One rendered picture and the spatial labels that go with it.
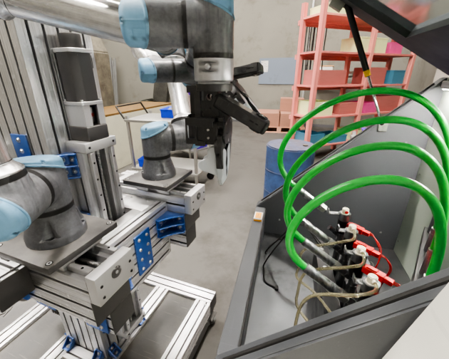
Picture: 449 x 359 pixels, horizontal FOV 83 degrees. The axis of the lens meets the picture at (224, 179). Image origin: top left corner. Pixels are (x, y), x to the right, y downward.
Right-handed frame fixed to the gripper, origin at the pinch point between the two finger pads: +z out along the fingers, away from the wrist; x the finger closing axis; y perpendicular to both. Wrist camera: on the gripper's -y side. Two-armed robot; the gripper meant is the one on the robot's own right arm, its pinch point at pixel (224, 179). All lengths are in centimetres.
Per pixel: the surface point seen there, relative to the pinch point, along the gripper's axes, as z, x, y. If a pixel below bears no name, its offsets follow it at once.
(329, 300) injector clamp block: 26.2, 3.3, -25.6
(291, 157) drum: 54, -196, -20
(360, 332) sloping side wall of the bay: 10.5, 23.1, -24.7
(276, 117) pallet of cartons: 83, -642, 17
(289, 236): 3.8, 12.8, -14.6
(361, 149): -10.0, 4.7, -25.0
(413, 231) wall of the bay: 27, -34, -57
